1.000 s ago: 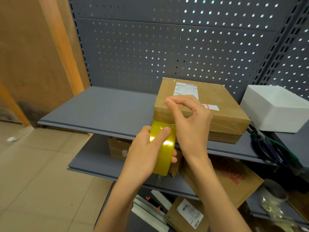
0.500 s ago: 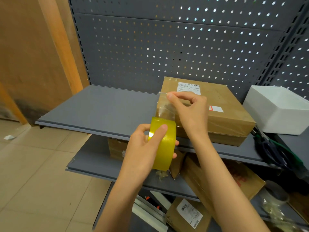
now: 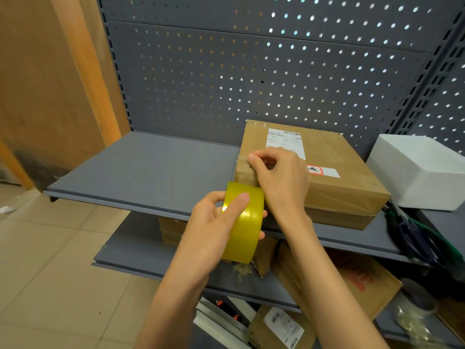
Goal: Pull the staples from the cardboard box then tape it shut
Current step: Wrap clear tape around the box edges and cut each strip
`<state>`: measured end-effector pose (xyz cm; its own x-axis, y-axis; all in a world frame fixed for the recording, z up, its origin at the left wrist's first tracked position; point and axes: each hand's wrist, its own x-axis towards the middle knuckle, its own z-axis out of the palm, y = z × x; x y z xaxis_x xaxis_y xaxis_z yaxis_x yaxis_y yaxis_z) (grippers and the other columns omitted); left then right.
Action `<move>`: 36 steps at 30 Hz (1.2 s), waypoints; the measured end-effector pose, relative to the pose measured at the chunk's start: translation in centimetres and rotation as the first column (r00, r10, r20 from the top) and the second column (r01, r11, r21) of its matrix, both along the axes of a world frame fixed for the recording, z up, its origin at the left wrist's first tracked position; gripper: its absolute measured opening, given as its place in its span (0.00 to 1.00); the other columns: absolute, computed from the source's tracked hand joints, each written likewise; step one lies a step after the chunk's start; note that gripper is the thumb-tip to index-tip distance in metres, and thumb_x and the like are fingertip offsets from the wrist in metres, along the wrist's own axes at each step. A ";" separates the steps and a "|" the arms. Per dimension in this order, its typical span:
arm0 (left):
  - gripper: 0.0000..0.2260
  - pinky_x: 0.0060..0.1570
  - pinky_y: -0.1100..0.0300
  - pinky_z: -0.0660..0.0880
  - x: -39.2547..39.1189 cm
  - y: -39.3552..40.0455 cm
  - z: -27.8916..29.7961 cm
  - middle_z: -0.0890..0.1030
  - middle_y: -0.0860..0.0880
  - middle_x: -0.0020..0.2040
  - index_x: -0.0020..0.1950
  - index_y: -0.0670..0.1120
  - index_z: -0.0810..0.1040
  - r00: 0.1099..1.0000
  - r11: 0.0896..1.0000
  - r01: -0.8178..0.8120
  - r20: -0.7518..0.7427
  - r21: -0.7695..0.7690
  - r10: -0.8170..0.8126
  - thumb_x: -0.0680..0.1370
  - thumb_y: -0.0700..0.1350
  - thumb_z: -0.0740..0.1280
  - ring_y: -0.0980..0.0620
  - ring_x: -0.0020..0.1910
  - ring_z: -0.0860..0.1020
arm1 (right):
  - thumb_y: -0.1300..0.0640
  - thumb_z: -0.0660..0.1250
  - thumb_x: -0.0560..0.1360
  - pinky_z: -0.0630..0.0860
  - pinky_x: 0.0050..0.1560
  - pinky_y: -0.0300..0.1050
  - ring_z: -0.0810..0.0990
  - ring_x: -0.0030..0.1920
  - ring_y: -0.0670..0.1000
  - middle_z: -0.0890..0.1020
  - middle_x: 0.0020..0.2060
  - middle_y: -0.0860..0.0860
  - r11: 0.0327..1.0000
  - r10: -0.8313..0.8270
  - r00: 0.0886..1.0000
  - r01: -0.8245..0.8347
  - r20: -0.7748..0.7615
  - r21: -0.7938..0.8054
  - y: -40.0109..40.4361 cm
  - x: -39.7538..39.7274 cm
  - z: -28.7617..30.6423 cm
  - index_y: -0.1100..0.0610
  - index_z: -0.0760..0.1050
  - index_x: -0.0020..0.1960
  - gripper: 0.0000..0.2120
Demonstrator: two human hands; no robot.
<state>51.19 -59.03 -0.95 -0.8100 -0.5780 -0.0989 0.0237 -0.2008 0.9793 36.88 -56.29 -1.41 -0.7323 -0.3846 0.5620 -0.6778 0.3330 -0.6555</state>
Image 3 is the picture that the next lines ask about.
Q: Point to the grey slotted upright post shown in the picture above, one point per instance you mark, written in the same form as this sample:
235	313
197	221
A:
428	76
116	65

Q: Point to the cardboard box red blue print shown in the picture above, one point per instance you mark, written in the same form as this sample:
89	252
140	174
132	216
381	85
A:
452	316

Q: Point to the white flat strips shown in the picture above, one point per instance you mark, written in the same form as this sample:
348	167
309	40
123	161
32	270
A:
221	323

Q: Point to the yellow tape roll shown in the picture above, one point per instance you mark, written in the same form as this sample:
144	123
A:
247	228

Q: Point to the grey metal shelf board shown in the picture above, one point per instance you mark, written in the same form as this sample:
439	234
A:
145	170
138	250
392	323

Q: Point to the person's left forearm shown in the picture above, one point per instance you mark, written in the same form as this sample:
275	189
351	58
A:
170	316

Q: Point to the white plastic bin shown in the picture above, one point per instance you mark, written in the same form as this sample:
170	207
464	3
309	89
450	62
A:
417	174

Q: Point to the cardboard box torn white sticker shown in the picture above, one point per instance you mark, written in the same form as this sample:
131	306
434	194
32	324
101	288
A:
170	230

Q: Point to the cardboard box barcode label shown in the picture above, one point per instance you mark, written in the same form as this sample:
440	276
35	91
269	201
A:
279	330

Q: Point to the brown cardboard box white labels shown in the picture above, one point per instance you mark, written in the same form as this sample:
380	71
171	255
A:
345	185

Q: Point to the brown wooden panel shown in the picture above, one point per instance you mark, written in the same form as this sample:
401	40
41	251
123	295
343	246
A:
47	87

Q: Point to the grey perforated back panel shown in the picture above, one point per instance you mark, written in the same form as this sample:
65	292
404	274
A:
447	116
254	69

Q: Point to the person's right hand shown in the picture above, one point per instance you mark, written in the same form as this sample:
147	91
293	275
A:
287	185

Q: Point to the person's right forearm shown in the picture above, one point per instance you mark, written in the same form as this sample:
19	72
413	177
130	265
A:
334	290

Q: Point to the white tape roll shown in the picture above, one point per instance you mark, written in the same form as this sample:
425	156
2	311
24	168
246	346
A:
417	294

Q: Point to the crumpled clear plastic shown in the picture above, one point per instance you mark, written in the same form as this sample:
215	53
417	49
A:
414	323

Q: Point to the person's left hand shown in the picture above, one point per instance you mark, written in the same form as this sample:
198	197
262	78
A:
203	243

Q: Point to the white paper scrap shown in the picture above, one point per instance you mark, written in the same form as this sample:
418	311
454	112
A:
5	209

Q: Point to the black scissors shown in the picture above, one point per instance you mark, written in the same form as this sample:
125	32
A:
417	239

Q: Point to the cardboard box red lettering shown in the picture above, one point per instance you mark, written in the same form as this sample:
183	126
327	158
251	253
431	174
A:
363	279

